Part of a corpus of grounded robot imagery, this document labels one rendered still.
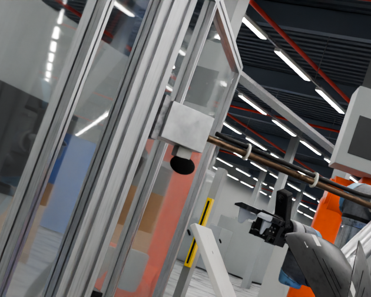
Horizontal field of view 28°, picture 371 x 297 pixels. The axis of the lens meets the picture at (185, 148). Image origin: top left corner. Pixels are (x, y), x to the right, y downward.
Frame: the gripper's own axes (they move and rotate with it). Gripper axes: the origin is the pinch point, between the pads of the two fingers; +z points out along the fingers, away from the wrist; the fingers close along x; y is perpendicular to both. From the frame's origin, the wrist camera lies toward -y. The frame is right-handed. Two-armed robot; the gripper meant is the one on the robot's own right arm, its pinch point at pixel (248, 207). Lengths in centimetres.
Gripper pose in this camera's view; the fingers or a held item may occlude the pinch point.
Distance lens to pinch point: 210.8
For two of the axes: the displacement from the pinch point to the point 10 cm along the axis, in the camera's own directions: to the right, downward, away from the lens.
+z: -6.7, -3.0, -6.8
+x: -6.1, -2.9, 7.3
